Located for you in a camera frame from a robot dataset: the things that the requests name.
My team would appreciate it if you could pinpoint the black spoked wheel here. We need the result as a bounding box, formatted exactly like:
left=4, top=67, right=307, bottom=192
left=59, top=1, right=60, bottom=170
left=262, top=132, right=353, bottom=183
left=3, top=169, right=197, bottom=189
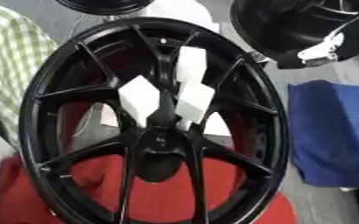
left=17, top=16, right=292, bottom=224

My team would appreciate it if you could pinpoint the blue cloth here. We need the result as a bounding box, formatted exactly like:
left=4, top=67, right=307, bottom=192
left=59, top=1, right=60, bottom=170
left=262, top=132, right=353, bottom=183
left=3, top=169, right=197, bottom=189
left=286, top=79, right=359, bottom=189

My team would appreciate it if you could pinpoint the green white checked cloth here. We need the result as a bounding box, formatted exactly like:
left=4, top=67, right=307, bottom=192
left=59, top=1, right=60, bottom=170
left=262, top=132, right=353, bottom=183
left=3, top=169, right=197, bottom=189
left=0, top=2, right=60, bottom=148

